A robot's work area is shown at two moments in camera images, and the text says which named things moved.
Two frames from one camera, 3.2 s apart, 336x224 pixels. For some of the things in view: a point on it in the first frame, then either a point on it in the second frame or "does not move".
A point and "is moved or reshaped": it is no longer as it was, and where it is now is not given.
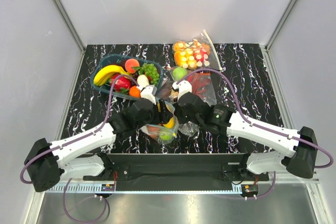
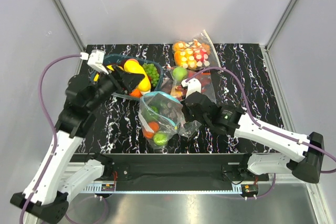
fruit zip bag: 163,133 is moved or reshaped
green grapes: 149,70 does not move
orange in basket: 134,92 does not move
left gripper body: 152,119 to 107,86
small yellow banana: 170,124 to 133,66
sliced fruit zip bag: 198,52 does not move
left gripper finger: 164,113 to 132,80
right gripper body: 192,118 does not move
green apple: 178,73 does not move
